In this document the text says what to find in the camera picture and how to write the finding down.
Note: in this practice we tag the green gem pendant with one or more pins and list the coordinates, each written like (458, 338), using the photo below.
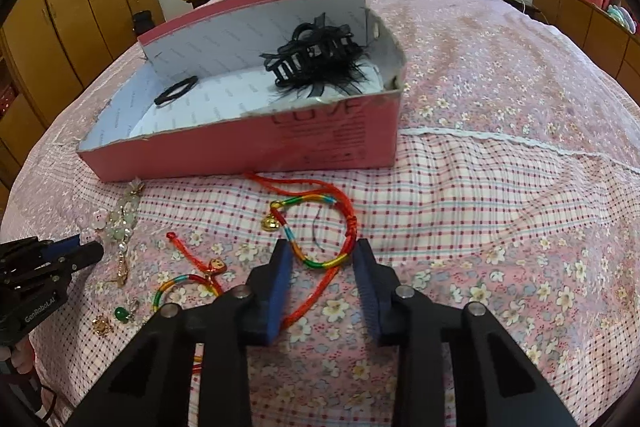
(120, 313)

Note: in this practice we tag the wooden nightstand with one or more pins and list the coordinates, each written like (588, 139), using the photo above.
(522, 9)

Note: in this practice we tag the small gold earring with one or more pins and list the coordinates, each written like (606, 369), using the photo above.
(102, 326)

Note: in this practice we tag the small black hanging bag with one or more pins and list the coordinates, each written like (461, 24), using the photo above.
(142, 23)

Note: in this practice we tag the pink floral bed cover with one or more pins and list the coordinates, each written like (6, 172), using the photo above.
(500, 182)

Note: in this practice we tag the black feather hair accessory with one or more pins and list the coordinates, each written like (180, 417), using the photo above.
(350, 79)

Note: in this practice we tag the pink flower beaded hair accessory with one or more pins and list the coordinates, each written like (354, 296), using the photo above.
(119, 233)

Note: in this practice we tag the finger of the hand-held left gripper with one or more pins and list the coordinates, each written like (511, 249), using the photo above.
(85, 254)
(62, 247)

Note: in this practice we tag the teal and pink plush item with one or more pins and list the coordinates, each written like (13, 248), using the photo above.
(622, 18)

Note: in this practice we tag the wooden wardrobe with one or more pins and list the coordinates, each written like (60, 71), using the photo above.
(75, 7)

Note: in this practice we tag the wooden side cabinet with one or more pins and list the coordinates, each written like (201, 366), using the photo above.
(575, 22)

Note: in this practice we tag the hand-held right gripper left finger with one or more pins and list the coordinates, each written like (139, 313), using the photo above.
(278, 293)

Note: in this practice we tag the pink cardboard box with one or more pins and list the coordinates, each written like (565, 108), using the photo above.
(250, 152)

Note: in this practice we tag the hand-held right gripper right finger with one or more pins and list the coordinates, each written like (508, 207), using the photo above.
(367, 298)

